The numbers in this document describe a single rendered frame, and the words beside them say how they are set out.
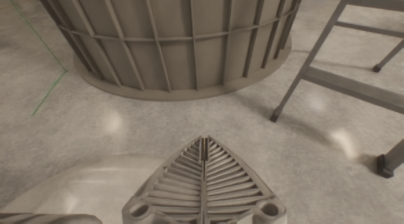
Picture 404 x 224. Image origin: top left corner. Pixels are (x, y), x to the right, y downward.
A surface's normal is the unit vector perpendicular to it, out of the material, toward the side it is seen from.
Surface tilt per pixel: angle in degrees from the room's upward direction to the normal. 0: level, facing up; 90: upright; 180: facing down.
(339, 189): 0
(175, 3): 90
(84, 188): 69
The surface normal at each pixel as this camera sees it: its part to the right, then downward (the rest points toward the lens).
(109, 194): -0.02, 0.41
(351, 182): -0.03, -0.69
